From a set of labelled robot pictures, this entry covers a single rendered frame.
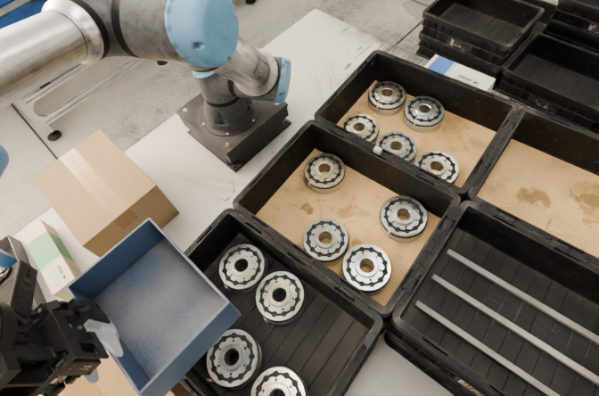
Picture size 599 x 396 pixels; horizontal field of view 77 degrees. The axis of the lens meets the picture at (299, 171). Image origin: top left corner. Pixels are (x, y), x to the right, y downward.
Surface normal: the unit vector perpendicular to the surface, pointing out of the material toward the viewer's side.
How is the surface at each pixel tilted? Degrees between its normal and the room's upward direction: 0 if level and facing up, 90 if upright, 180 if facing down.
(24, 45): 55
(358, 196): 0
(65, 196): 0
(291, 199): 0
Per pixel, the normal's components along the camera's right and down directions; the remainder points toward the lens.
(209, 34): 0.93, 0.18
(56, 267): -0.11, -0.54
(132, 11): -0.22, 0.13
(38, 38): 0.75, -0.35
